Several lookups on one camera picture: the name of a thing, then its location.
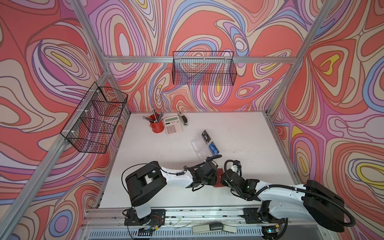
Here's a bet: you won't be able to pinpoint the red leather card holder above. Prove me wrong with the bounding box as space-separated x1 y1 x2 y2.
214 168 224 188

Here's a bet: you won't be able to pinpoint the blue credit card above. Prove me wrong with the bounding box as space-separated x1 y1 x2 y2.
208 142 220 156

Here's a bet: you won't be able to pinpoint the clear acrylic card stand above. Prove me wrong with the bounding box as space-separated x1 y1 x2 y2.
191 133 218 162

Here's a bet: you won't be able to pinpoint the black VIP credit card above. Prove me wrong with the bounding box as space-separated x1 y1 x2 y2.
202 130 212 145

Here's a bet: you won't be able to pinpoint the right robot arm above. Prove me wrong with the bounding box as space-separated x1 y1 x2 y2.
222 170 356 233

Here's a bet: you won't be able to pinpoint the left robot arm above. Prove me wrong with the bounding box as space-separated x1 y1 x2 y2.
121 157 218 219

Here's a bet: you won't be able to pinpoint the grey foot pedal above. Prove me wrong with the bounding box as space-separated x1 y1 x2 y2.
192 223 237 234

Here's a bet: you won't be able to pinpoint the pink desk calculator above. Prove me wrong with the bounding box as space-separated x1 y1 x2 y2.
163 116 183 136

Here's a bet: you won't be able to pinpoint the grey black stapler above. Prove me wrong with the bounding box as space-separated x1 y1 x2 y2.
178 112 188 127

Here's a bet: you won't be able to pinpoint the red metal pen bucket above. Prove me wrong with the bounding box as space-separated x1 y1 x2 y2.
150 121 165 134

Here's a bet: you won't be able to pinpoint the pens and pencils bunch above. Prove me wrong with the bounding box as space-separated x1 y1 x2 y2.
143 109 164 124

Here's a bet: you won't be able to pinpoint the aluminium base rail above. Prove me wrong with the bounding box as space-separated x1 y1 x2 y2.
83 205 328 229

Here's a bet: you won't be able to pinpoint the black wire basket back wall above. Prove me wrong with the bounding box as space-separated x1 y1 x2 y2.
172 50 238 86

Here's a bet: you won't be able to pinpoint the black wire basket wall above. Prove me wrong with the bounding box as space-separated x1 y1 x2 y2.
172 50 238 86
60 83 128 154

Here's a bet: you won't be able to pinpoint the black wire basket left wall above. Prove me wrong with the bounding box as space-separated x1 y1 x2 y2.
60 83 128 154

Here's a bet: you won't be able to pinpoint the aluminium frame post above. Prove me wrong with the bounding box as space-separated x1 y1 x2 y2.
70 0 133 116

